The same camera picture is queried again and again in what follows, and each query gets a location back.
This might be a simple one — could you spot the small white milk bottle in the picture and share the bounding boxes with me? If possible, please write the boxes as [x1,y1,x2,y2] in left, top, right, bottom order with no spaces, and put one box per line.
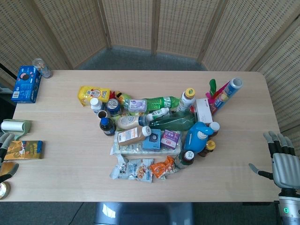
[90,97,104,116]

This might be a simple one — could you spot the clear plastic jar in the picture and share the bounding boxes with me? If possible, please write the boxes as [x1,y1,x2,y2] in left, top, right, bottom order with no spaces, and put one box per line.
[32,58,53,79]

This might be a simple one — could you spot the yellow chips bag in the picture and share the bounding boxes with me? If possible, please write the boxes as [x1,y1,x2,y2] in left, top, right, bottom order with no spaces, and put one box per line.
[77,85,111,107]

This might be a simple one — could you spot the woven bamboo folding screen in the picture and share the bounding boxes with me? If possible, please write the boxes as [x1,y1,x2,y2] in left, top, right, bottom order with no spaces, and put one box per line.
[0,0,300,150]

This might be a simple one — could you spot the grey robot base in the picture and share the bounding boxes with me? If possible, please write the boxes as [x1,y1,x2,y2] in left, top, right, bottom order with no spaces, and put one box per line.
[93,202,195,225]

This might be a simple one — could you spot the blue cookie box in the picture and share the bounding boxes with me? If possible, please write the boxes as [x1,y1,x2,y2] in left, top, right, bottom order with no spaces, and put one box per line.
[11,65,43,104]

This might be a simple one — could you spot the blue speaker box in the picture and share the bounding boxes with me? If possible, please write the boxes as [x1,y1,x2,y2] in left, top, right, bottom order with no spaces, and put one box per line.
[142,128,162,151]

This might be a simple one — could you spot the blue pump detergent bottle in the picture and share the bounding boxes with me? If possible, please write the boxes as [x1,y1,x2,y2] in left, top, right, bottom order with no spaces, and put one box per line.
[183,121,213,153]

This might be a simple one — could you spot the green soda bottle with label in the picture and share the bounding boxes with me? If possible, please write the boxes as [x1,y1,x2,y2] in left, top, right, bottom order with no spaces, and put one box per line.
[142,95,181,111]

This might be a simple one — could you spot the purple carton box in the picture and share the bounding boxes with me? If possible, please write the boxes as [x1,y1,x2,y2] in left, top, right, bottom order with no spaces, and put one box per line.
[160,129,182,150]

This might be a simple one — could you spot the orange snack bag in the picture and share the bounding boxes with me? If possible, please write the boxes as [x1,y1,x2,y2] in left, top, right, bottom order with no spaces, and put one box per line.
[150,156,177,180]

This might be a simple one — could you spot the cream coloured drink bottle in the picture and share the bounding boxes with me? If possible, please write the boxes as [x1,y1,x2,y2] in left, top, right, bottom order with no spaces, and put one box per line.
[116,114,150,130]

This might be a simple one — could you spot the white bottle yellow cap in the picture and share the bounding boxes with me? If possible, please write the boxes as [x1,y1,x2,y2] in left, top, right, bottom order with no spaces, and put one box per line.
[176,88,196,112]

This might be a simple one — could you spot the blue cling wrap roll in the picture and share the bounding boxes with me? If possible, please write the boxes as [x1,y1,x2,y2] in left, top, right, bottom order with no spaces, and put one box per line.
[210,77,243,115]

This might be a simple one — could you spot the brown milk tea bottle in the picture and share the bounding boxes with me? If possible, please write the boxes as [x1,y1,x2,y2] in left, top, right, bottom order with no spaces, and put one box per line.
[114,126,153,147]

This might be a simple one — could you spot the purple wipes pack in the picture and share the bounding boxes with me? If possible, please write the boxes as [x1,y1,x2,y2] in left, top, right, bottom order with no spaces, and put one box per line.
[127,98,148,113]

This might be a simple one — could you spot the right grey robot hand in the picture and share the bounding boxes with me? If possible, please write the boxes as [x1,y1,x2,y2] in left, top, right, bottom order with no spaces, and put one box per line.
[248,130,300,189]

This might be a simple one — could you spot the dark bottle with blue cap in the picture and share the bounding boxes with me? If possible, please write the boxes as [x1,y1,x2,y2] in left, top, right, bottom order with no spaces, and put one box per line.
[99,117,117,137]

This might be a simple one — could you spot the white blue peanut bag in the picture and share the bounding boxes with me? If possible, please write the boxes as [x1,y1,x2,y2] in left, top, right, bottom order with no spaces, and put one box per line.
[109,154,154,184]

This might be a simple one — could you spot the clear green plastic bottle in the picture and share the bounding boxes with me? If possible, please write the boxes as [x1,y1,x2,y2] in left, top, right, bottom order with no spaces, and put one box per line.
[148,112,196,132]

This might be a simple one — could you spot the green plastic packet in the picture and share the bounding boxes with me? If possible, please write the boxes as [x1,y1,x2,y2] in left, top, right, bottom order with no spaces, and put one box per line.
[109,115,123,125]

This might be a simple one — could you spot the yellow green snack pack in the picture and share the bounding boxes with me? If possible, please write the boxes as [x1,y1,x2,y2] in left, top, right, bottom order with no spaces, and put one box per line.
[115,91,132,111]

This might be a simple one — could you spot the green lint roller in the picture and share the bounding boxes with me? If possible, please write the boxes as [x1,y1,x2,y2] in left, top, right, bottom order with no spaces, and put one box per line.
[0,119,32,139]

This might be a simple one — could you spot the honey bottle yellow cap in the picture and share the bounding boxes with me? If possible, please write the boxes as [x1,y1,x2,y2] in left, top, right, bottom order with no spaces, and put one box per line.
[199,140,217,158]

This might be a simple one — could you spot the brown bottle white cap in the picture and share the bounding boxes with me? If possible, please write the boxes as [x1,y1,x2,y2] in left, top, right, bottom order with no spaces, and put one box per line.
[208,121,221,138]

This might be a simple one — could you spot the gold yellow box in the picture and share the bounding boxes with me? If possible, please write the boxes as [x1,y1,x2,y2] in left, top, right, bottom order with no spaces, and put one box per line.
[4,140,44,161]

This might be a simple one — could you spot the green pink feather shuttlecock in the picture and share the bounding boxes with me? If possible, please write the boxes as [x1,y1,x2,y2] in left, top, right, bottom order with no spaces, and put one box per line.
[205,78,226,104]

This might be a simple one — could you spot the small white green bottle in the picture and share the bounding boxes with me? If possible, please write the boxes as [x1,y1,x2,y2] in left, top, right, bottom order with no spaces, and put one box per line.
[146,107,170,121]

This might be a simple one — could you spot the green label tea bottle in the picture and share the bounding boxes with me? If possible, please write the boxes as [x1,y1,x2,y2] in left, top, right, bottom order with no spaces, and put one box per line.
[179,150,195,170]

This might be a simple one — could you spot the blue drink can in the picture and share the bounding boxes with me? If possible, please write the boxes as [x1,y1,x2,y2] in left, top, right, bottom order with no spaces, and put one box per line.
[106,98,123,117]

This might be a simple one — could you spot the white cardboard box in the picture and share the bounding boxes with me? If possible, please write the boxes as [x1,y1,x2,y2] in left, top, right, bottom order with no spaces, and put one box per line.
[194,98,214,124]

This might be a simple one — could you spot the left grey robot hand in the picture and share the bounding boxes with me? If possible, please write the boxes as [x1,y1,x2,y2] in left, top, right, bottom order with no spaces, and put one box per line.
[0,132,20,185]

